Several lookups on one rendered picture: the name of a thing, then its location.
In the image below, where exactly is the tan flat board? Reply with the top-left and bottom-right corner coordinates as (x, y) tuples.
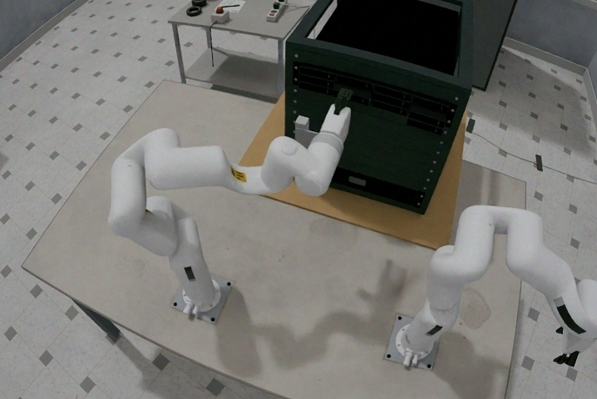
(238, 91), (467, 250)

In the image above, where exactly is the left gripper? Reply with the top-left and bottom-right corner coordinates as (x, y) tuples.
(319, 88), (353, 147)

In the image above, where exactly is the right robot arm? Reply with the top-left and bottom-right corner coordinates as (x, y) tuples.
(396, 205), (597, 367)

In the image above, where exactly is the dark green open box frame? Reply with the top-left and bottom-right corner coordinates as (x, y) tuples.
(284, 0), (473, 215)

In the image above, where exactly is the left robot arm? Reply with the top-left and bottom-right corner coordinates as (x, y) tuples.
(108, 116), (343, 315)

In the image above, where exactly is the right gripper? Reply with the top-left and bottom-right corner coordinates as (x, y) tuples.
(553, 327), (596, 367)

